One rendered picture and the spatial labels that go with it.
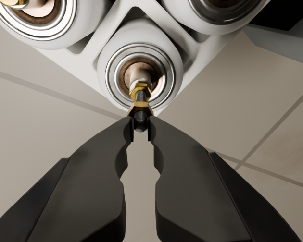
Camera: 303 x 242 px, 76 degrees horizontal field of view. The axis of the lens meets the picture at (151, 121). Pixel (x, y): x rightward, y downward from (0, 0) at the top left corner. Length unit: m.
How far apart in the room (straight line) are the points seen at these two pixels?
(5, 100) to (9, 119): 0.06
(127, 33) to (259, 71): 0.41
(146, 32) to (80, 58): 0.12
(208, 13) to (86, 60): 0.17
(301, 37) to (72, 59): 0.30
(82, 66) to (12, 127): 0.38
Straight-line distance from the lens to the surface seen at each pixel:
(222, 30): 0.22
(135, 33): 0.21
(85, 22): 0.21
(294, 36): 0.35
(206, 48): 0.29
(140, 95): 0.16
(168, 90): 0.22
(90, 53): 0.29
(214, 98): 0.54
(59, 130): 0.59
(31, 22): 0.22
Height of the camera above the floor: 0.45
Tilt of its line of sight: 58 degrees down
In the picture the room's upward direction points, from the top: 175 degrees clockwise
